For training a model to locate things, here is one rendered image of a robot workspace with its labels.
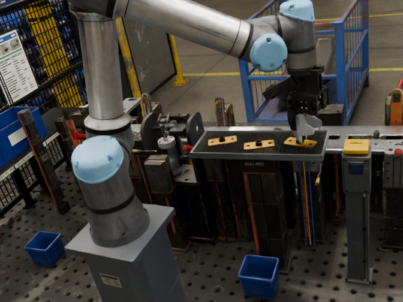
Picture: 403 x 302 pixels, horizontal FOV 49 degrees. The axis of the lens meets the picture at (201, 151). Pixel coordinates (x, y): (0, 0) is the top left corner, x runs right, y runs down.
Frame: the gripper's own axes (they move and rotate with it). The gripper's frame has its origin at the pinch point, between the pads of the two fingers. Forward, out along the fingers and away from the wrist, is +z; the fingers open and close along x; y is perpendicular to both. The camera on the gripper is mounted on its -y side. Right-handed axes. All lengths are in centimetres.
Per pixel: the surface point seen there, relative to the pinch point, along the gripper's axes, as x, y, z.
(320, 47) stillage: 267, -119, 67
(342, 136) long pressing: 34.2, -3.0, 18.2
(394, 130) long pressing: 43.3, 11.6, 18.2
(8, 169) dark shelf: -33, -109, 15
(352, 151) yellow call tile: 0.8, 13.8, 2.4
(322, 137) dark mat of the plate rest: 4.7, 4.0, 2.1
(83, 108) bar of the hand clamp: -9, -82, -3
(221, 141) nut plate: -6.8, -21.7, 1.5
